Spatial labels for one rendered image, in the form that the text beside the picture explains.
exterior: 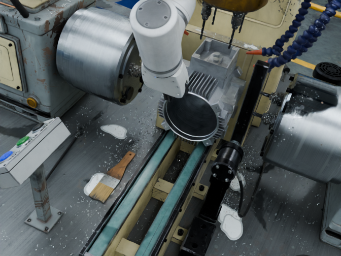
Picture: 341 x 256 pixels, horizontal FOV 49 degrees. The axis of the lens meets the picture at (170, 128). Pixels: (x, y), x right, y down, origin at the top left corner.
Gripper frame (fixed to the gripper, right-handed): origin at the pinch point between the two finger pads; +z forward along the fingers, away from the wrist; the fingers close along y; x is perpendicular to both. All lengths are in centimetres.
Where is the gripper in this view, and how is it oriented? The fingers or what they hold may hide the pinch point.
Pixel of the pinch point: (169, 92)
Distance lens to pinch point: 93.7
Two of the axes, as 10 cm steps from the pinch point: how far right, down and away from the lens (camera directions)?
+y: 9.1, 3.5, -2.1
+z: 0.9, 3.4, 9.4
